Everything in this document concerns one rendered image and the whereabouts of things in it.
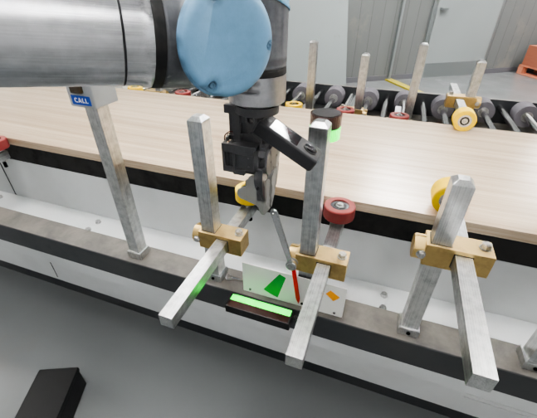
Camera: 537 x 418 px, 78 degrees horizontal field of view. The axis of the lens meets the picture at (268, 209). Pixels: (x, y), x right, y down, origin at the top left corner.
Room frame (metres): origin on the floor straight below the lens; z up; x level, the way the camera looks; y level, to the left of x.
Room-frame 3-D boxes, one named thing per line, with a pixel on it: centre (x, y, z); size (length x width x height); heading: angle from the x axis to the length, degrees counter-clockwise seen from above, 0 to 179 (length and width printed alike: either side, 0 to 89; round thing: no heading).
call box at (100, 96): (0.75, 0.39, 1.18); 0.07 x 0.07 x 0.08; 70
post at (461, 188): (0.49, -0.33, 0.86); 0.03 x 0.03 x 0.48; 70
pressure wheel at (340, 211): (0.70, -0.18, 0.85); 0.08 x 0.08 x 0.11
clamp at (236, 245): (0.65, 0.12, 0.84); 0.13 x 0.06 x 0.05; 70
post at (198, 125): (0.66, 0.14, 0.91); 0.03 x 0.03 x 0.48; 70
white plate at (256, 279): (0.56, -0.06, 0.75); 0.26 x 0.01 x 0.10; 70
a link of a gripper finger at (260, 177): (0.50, 0.01, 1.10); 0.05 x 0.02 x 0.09; 160
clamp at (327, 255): (0.57, -0.12, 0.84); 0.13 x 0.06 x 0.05; 70
